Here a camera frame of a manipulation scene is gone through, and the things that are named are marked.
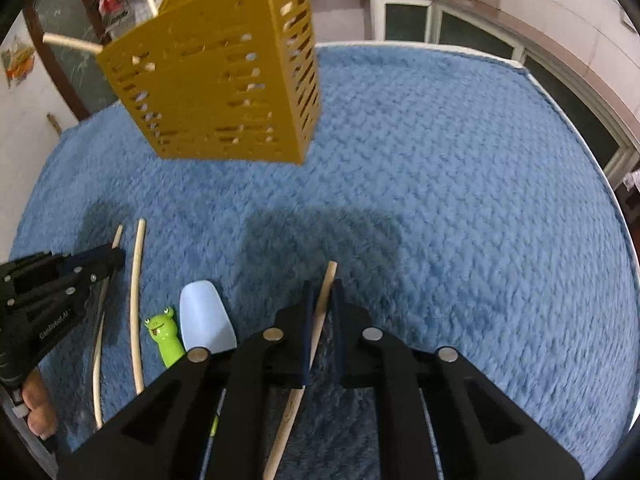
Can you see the kitchen counter cabinet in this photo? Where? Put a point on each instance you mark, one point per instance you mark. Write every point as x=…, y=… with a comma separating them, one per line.
x=570, y=50

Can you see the long light wooden chopstick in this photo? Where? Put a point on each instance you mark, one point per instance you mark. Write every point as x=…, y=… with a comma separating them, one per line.
x=134, y=308

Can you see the thin curved pale chopstick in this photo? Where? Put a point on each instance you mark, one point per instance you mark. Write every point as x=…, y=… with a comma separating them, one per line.
x=97, y=356

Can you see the green frog handled utensil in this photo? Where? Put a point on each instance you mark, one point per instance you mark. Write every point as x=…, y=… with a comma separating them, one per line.
x=163, y=330

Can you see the chopstick in holder left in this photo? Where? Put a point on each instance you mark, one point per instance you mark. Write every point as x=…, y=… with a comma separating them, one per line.
x=72, y=43

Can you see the light blue plastic spoon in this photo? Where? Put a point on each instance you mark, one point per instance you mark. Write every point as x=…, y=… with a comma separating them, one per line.
x=204, y=321

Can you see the blue fluffy towel mat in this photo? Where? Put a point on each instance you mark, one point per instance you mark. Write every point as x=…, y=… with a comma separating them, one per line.
x=459, y=204

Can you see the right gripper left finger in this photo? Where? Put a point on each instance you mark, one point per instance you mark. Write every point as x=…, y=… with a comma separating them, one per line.
x=305, y=322

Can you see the thin brown wooden chopstick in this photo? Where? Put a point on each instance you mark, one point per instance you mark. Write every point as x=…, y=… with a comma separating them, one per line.
x=295, y=397

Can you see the yellow perforated utensil holder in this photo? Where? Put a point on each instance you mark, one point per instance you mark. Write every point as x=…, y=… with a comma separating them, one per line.
x=220, y=79

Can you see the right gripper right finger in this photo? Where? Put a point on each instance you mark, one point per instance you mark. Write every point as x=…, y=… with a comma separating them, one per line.
x=336, y=307

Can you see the person's left hand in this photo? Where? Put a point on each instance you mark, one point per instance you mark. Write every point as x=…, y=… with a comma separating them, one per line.
x=41, y=419

